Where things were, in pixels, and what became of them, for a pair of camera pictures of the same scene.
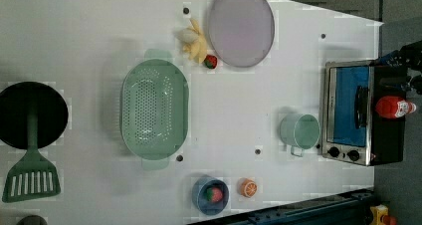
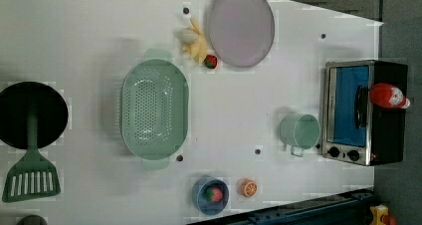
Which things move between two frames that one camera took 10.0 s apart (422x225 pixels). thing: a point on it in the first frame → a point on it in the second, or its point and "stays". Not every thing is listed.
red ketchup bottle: [392, 107] → [388, 96]
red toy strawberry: [210, 61] stays
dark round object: [32, 220] stays
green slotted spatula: [34, 176] stays
